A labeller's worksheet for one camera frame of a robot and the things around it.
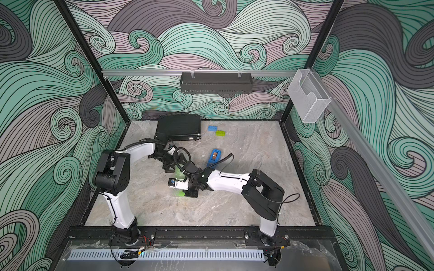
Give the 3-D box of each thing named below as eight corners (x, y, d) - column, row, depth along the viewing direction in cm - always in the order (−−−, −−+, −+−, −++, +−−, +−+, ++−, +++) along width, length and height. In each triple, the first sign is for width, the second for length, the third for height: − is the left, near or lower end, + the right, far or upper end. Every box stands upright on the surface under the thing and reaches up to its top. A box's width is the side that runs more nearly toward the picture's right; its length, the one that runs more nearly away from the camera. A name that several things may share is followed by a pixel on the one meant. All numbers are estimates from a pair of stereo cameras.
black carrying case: (156, 142, 111) (153, 135, 106) (163, 117, 126) (160, 111, 121) (200, 142, 111) (199, 135, 106) (201, 117, 126) (201, 111, 121)
